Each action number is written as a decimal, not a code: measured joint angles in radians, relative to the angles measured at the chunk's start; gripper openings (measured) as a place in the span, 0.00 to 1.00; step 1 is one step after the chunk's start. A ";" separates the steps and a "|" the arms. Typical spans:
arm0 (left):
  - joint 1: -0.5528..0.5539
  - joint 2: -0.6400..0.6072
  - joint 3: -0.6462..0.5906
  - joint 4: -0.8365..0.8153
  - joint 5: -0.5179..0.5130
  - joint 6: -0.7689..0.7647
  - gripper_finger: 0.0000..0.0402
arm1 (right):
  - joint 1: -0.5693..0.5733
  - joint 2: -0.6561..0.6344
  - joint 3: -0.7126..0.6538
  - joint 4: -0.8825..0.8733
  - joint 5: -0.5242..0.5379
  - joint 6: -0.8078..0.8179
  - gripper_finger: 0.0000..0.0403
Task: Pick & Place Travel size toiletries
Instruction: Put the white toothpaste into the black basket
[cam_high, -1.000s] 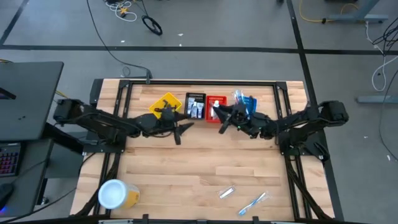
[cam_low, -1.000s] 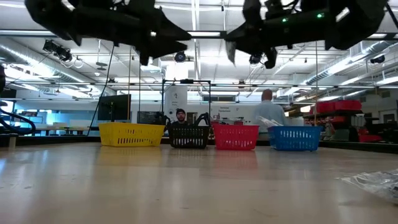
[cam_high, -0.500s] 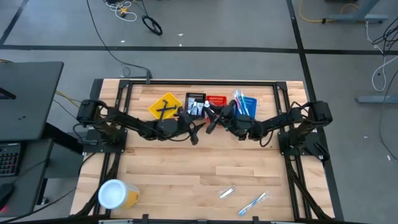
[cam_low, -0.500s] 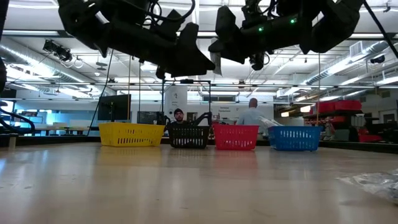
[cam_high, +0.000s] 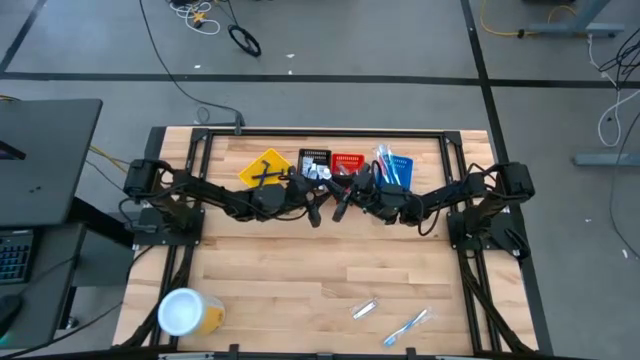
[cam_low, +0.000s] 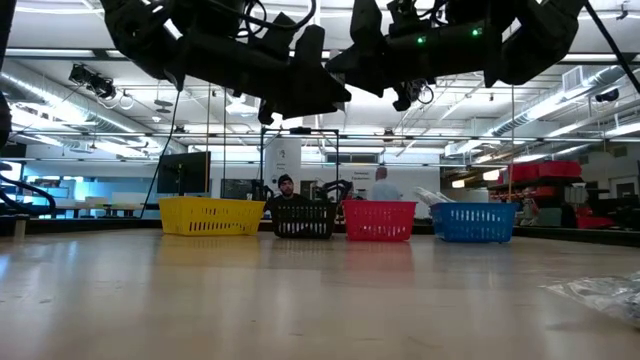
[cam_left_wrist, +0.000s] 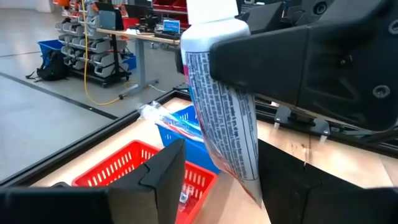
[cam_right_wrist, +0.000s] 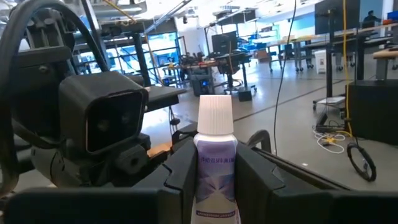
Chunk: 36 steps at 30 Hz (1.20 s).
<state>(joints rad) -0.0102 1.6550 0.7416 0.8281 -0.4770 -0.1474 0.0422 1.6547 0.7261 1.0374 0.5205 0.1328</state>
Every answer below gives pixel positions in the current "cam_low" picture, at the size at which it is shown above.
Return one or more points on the black ceiling-mounted device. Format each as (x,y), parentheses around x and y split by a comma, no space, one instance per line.
(92,80)

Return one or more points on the red plastic basket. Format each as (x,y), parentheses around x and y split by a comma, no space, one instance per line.
(378,220)

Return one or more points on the person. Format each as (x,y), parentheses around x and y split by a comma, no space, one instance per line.
(286,187)
(383,190)

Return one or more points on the black background robot arm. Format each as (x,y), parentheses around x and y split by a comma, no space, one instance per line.
(340,186)

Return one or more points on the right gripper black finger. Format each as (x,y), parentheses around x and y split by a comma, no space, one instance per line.
(404,96)
(365,60)

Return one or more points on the black background frame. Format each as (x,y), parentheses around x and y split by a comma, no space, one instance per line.
(300,131)

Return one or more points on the yellow plastic basket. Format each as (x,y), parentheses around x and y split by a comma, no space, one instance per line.
(210,215)

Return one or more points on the light blue toothbrush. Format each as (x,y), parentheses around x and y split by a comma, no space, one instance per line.
(445,198)

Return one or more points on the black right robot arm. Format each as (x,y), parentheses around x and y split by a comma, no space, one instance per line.
(530,35)

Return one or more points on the silver ceiling duct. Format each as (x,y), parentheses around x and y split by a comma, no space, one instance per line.
(550,105)
(50,102)

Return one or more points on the black monitor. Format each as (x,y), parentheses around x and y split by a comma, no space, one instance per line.
(183,172)

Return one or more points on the blue plastic basket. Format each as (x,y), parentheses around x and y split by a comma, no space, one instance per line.
(472,222)

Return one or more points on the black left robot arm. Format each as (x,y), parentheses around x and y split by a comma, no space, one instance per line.
(150,30)

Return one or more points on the black plastic basket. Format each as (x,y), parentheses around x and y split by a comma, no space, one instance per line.
(302,220)

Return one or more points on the large red storage bin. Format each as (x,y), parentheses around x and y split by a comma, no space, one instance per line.
(560,169)

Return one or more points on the small red storage bin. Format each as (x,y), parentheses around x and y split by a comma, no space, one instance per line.
(524,172)

